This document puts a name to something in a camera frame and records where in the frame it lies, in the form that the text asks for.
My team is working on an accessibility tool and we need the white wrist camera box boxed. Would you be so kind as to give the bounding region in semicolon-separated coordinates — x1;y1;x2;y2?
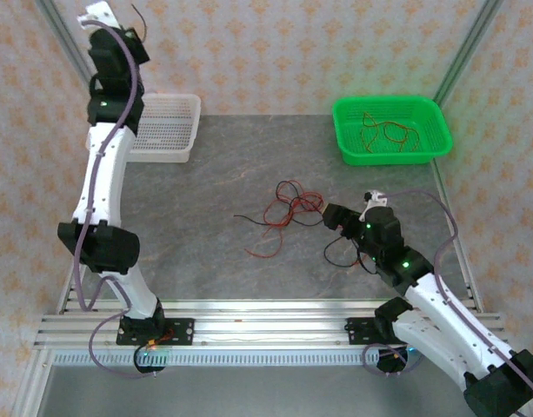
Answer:
77;1;118;32
363;189;389;215

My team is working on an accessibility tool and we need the white plastic basket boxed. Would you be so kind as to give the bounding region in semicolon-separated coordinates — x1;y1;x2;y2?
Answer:
126;92;203;164

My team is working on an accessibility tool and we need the grey metal shelf panel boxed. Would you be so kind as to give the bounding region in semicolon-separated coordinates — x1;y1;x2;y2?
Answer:
35;364;471;417

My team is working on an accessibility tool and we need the green plastic basket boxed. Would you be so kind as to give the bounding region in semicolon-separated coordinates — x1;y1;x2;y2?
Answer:
331;95;454;167

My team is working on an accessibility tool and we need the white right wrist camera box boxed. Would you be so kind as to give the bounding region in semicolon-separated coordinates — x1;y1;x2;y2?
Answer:
363;189;389;215

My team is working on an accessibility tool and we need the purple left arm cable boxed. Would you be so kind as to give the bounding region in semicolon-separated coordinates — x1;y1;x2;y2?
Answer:
71;17;168;381

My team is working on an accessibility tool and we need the aluminium base rail beam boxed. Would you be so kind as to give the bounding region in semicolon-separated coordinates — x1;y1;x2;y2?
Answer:
33;298;509;351

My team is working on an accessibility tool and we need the grey slotted cable duct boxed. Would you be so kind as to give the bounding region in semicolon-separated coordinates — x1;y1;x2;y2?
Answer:
52;349;383;367

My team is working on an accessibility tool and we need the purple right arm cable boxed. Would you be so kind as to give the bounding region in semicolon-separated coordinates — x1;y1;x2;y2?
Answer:
362;188;533;405

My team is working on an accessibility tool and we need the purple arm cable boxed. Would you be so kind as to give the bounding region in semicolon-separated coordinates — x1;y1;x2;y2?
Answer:
362;188;533;405
71;17;168;381

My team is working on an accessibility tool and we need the aluminium table side rail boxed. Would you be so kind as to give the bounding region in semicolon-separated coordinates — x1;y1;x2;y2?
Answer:
57;260;102;314
429;156;485;314

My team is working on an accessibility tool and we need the thin black cable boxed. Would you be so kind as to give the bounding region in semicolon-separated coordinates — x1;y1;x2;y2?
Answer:
132;5;150;42
232;179;326;228
323;234;378;276

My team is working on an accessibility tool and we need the aluminium frame post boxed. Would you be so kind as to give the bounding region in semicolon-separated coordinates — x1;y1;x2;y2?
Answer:
34;0;97;95
434;0;505;108

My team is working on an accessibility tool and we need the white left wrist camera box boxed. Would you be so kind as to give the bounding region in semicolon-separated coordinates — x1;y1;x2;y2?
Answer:
77;1;118;32

